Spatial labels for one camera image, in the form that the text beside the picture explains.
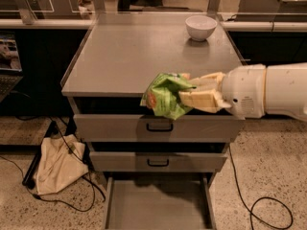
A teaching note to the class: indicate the top grey drawer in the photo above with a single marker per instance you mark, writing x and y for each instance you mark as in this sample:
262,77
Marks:
148,128

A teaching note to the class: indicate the white horizontal rail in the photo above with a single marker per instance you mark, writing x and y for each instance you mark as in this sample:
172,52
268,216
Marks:
232,26

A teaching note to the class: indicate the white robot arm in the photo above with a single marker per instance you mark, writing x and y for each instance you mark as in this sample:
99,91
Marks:
285,91

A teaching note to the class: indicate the middle grey drawer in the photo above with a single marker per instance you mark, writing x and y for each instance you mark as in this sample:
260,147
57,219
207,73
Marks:
157,162

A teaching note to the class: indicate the cream cloth bag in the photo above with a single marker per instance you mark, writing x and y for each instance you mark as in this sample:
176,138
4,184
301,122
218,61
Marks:
60,165

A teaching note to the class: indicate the green rice chip bag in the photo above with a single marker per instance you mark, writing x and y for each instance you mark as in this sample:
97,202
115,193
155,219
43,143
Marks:
162,95

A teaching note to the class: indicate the bottom grey open drawer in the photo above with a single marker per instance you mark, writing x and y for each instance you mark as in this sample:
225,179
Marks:
158,202

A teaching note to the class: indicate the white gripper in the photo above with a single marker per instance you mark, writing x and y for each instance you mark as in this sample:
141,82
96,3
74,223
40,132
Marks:
244,90

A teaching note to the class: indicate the white ceramic bowl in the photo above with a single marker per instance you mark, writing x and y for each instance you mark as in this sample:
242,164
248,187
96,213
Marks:
200,27

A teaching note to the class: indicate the laptop computer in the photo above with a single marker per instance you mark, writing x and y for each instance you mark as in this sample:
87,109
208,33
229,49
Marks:
11,72

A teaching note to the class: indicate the grey metal drawer cabinet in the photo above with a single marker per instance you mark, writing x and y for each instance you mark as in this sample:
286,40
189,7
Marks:
118,59

